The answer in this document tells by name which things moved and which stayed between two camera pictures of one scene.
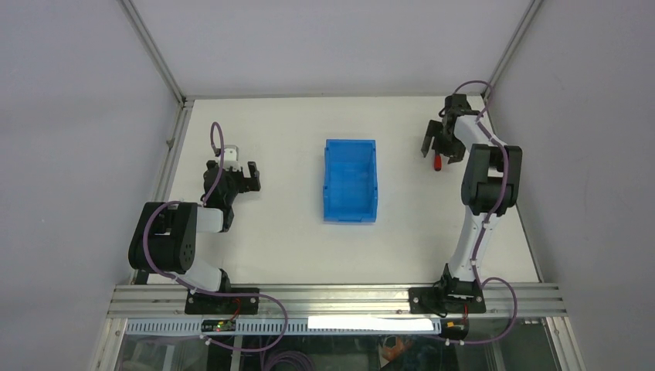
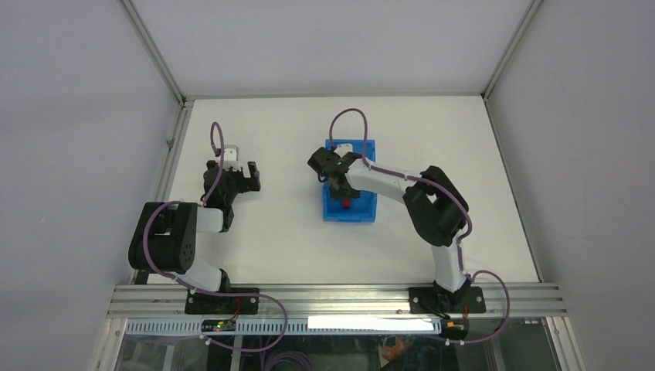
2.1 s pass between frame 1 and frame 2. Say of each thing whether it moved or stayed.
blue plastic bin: stayed
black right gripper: moved
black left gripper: stayed
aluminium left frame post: stayed
